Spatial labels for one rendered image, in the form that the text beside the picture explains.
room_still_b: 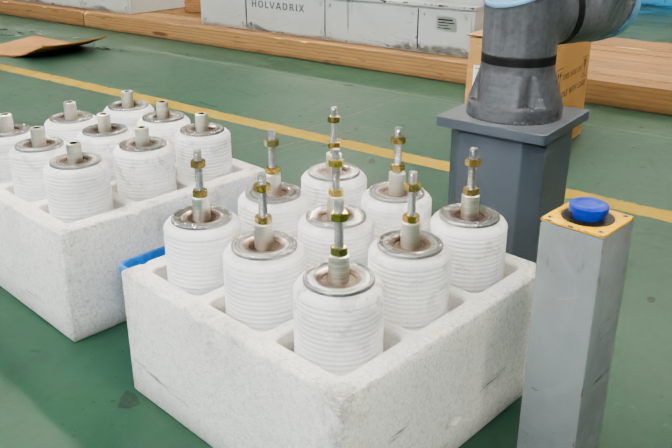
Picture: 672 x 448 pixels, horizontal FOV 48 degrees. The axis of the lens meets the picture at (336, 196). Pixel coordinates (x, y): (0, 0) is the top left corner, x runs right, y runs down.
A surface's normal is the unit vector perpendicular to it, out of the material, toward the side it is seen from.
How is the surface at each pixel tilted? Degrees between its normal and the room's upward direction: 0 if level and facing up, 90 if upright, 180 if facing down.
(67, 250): 90
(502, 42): 90
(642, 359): 0
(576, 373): 90
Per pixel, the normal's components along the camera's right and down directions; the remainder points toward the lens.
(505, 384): 0.72, 0.26
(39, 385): 0.00, -0.93
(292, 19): -0.61, 0.29
